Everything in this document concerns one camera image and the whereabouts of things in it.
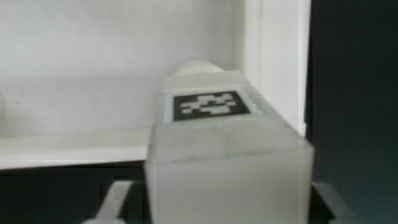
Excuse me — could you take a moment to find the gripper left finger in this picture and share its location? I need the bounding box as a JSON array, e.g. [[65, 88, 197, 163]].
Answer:
[[81, 181, 133, 224]]

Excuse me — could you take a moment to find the white table leg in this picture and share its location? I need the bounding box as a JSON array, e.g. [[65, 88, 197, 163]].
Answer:
[[145, 61, 314, 224]]

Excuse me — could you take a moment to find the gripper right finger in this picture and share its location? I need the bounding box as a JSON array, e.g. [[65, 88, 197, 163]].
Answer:
[[309, 182, 362, 224]]

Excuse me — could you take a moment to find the white square table top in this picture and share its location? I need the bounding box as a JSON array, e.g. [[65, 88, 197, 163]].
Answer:
[[0, 0, 310, 170]]

